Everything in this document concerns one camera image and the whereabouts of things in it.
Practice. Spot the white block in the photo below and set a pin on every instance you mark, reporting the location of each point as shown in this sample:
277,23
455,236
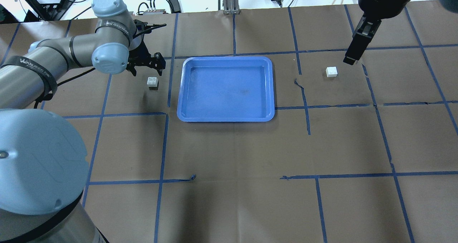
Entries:
153,83
331,72

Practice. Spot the blue plastic tray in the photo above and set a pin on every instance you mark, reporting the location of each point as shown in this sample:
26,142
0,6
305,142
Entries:
226,89

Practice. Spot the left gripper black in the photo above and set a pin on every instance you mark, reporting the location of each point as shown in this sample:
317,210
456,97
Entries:
140,54

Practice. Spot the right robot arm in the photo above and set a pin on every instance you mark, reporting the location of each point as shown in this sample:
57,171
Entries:
374,11

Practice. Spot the black power adapter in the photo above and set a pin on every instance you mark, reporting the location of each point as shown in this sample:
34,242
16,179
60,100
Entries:
175,6

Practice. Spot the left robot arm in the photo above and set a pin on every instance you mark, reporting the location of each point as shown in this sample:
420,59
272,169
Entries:
44,167

